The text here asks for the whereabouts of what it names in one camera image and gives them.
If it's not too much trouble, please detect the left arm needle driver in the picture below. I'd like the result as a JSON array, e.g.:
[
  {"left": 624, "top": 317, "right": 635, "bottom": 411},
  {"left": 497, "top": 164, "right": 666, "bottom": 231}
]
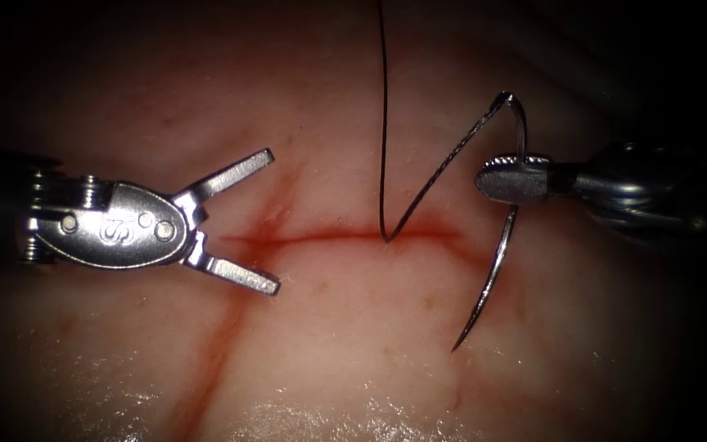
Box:
[{"left": 20, "top": 172, "right": 192, "bottom": 272}]

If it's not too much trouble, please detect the left arm needle driver jaw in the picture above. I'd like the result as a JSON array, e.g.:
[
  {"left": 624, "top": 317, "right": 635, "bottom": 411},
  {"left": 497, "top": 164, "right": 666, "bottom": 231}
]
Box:
[
  {"left": 182, "top": 231, "right": 283, "bottom": 298},
  {"left": 171, "top": 147, "right": 277, "bottom": 226}
]

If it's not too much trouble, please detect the right arm needle driver jaw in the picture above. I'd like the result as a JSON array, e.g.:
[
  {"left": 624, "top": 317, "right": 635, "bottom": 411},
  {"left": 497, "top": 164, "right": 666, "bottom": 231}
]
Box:
[
  {"left": 483, "top": 152, "right": 553, "bottom": 168},
  {"left": 474, "top": 162, "right": 552, "bottom": 207}
]

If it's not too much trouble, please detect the right arm needle driver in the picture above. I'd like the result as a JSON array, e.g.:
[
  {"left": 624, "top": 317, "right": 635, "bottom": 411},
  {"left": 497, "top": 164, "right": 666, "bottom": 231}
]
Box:
[{"left": 547, "top": 142, "right": 707, "bottom": 247}]

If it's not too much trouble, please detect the curved steel needle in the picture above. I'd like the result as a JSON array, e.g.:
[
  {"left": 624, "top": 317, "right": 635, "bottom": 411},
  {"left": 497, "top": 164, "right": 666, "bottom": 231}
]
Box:
[{"left": 450, "top": 90, "right": 530, "bottom": 354}]

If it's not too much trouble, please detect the black thread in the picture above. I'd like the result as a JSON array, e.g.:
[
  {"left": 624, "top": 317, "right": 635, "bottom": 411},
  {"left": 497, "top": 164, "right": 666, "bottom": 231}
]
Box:
[{"left": 376, "top": 0, "right": 513, "bottom": 244}]

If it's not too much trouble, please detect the tissue pad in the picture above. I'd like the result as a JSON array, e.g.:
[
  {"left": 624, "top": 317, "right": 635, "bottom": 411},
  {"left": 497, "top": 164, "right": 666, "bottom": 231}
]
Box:
[{"left": 0, "top": 0, "right": 707, "bottom": 442}]

